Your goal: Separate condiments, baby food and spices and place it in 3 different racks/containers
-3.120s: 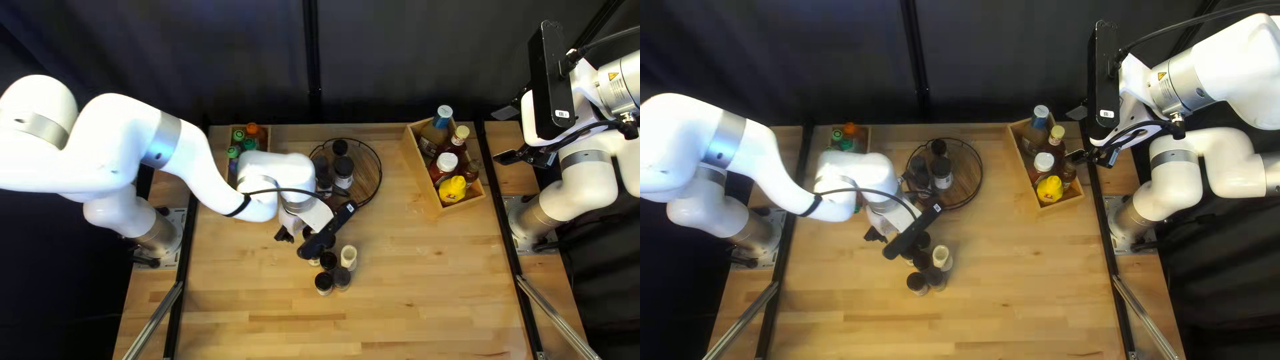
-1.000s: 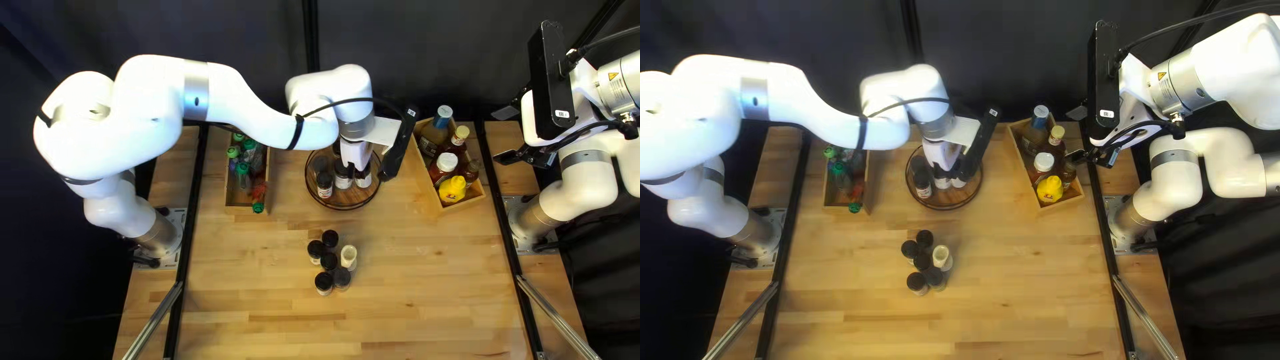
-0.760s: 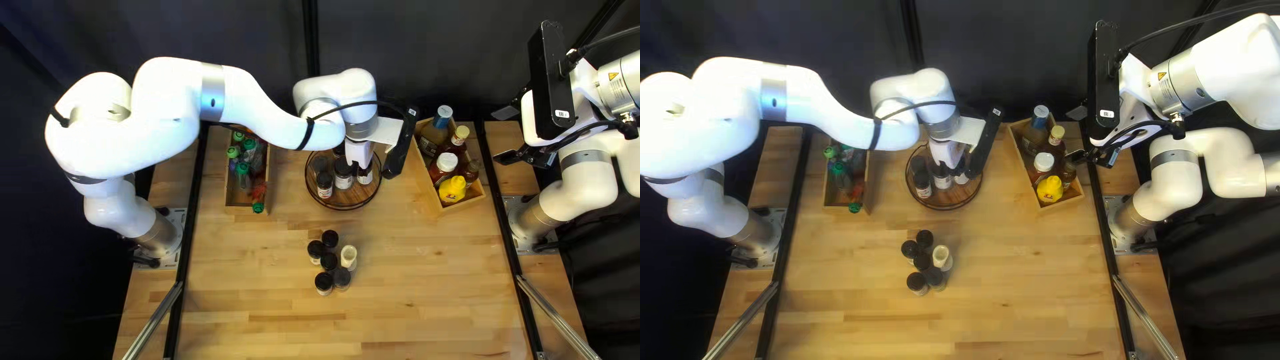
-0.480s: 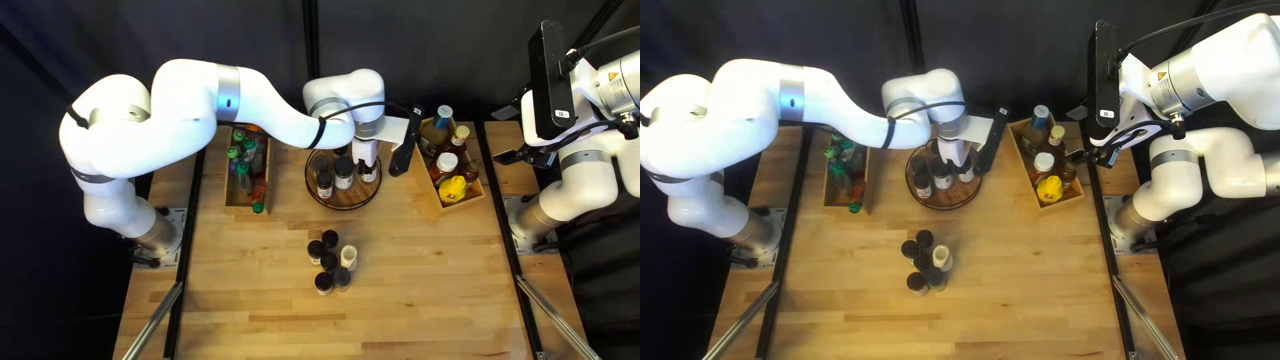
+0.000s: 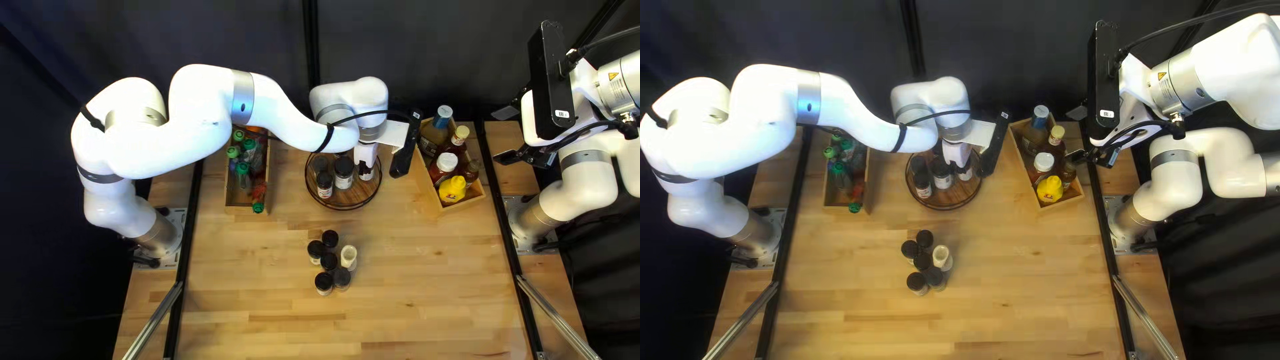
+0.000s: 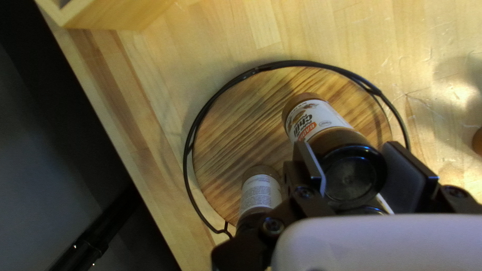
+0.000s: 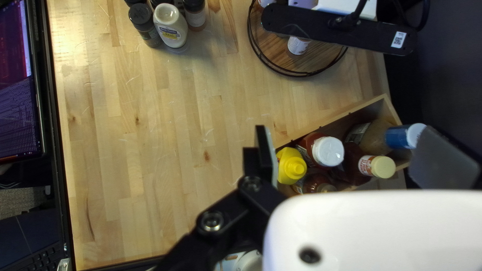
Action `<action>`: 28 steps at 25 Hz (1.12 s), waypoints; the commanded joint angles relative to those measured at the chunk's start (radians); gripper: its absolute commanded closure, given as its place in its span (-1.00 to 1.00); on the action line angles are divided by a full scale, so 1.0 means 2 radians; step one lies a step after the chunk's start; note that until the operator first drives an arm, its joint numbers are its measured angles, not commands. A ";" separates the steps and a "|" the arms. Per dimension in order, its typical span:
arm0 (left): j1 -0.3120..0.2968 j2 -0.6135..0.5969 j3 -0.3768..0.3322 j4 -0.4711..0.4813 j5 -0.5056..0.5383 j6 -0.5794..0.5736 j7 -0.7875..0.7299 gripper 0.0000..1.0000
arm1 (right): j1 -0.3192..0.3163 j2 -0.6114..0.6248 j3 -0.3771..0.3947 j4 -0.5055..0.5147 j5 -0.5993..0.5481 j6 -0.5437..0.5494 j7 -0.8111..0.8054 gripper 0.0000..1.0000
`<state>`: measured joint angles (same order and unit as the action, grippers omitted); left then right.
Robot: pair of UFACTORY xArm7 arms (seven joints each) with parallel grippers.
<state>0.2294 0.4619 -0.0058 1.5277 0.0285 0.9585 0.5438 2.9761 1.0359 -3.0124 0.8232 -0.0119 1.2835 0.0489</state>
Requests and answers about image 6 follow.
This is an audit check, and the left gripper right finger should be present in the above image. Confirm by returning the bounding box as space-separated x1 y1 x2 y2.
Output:
381 141 482 214

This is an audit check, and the spice jar black lid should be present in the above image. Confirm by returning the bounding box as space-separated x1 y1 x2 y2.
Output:
236 165 284 230
282 92 394 216

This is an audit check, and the wooden box with divider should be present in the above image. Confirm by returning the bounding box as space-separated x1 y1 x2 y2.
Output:
34 0 177 31

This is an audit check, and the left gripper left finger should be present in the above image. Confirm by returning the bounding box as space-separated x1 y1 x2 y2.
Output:
212 141 336 271

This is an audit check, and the round black wire rack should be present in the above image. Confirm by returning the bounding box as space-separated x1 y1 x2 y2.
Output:
183 60 411 239

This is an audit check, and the black frame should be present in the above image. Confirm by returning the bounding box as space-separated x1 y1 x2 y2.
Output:
45 186 142 271

